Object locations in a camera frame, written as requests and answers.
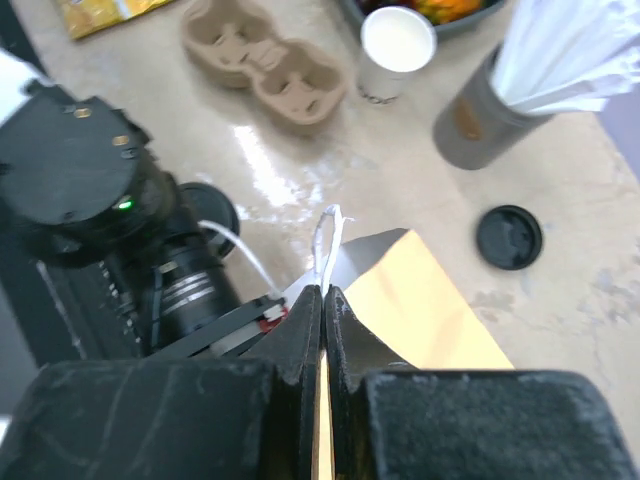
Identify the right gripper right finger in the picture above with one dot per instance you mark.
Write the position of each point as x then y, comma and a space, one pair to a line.
475, 425

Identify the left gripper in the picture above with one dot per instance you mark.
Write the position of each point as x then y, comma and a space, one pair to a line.
227, 324

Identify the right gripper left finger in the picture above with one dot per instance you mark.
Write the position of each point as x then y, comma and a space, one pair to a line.
251, 417

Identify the brown paper bag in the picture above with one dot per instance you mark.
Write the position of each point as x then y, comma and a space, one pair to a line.
406, 299

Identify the black cup lid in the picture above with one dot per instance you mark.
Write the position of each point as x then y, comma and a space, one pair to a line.
211, 204
509, 238

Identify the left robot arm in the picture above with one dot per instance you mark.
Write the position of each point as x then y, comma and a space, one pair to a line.
84, 189

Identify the brown cardboard cup carrier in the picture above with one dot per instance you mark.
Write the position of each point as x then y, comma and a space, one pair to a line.
236, 44

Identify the grey straw holder cup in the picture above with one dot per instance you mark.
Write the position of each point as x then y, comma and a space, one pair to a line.
476, 127

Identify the yellow snack bag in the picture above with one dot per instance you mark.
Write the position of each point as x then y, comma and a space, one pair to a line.
83, 18

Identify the dark green fruit tray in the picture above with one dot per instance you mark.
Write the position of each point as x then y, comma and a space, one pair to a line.
449, 18

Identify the white paper straws bundle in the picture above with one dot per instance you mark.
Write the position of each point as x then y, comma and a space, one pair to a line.
563, 56

